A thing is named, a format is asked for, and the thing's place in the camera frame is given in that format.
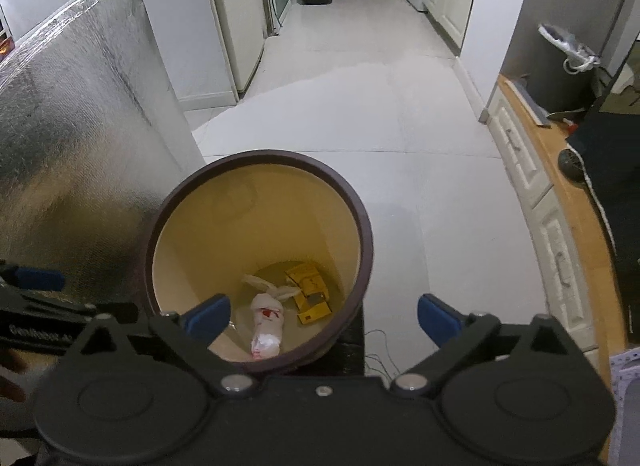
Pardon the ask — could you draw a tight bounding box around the tall refrigerator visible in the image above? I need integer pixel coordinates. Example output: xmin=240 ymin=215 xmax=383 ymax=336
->
xmin=202 ymin=0 xmax=268 ymax=96

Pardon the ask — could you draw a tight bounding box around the yellow cardboard packet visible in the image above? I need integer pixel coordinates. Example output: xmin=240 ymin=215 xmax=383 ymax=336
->
xmin=297 ymin=302 xmax=333 ymax=325
xmin=285 ymin=261 xmax=330 ymax=309

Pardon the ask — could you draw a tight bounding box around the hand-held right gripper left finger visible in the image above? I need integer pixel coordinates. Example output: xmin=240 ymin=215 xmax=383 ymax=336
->
xmin=65 ymin=294 xmax=261 ymax=398

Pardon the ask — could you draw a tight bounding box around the crumpled white wrapper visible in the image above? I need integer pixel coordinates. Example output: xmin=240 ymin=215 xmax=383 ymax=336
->
xmin=242 ymin=273 xmax=303 ymax=362

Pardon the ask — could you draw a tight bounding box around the white perforated metal frame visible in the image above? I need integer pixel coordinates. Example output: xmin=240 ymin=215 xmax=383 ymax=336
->
xmin=607 ymin=350 xmax=640 ymax=466

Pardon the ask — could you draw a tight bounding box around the silver foil panel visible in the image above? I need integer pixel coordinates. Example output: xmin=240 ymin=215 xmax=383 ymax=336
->
xmin=0 ymin=0 xmax=206 ymax=317

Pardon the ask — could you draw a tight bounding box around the yellow trash bin brown rim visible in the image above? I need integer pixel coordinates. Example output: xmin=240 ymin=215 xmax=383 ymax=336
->
xmin=145 ymin=150 xmax=375 ymax=376

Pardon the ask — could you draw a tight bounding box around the white cabinet wooden top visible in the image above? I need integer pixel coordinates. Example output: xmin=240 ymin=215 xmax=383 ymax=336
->
xmin=485 ymin=73 xmax=640 ymax=466

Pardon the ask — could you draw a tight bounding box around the grey flat bar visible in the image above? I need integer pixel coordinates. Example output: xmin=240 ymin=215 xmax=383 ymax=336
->
xmin=507 ymin=76 xmax=553 ymax=127

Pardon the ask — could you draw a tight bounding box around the grey waste bin white liner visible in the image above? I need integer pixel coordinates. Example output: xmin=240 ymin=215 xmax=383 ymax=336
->
xmin=537 ymin=23 xmax=603 ymax=114

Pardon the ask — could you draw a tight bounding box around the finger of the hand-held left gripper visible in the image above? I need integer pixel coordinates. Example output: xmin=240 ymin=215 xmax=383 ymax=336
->
xmin=0 ymin=287 xmax=97 ymax=317
xmin=0 ymin=261 xmax=67 ymax=293

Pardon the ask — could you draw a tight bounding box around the thin wire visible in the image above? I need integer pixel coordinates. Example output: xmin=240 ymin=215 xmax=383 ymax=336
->
xmin=364 ymin=329 xmax=401 ymax=378

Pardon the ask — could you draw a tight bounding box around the black printed cloth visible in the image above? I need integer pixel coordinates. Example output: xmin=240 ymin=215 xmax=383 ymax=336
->
xmin=565 ymin=38 xmax=640 ymax=307

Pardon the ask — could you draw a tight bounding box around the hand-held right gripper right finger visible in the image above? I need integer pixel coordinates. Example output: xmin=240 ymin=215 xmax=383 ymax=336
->
xmin=390 ymin=293 xmax=583 ymax=399

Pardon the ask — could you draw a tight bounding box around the black round object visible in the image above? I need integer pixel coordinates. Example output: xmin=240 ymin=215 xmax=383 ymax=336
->
xmin=557 ymin=148 xmax=586 ymax=179

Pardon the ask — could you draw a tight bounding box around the person's left hand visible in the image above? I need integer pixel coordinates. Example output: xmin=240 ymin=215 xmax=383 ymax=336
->
xmin=0 ymin=347 xmax=29 ymax=403

